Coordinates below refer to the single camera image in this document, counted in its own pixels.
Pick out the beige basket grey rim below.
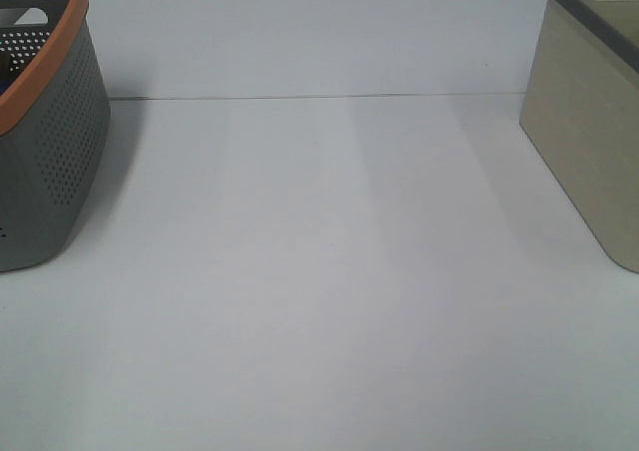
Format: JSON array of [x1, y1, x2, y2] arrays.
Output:
[[519, 0, 638, 271]]

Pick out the grey perforated basket orange rim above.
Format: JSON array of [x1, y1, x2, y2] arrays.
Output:
[[1, 0, 111, 271]]

